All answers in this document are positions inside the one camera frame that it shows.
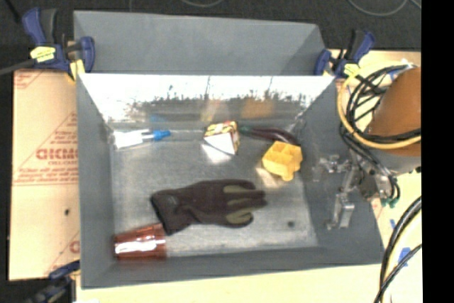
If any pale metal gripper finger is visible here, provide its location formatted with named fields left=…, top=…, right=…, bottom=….
left=311, top=153, right=351, bottom=183
left=323, top=192, right=356, bottom=231

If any yellow plastic toy block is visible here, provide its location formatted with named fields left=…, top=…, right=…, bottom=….
left=261, top=141, right=304, bottom=182

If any yellow, red and white packet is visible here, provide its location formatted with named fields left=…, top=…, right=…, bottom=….
left=202, top=121, right=240, bottom=156

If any grey metal bin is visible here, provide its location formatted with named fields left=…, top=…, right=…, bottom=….
left=72, top=9, right=386, bottom=288

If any black glove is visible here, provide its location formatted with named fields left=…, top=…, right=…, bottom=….
left=150, top=179, right=268, bottom=236

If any white tube with blue cap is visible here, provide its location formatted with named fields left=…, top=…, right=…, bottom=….
left=113, top=128, right=172, bottom=150

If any red-brown plastic cup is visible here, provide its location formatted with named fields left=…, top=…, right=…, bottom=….
left=112, top=222, right=169, bottom=260

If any brown cardboard board, red print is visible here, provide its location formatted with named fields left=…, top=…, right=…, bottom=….
left=7, top=68, right=82, bottom=281

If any dark red-brown cord, green end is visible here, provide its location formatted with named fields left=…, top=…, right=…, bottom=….
left=238, top=126, right=302, bottom=147

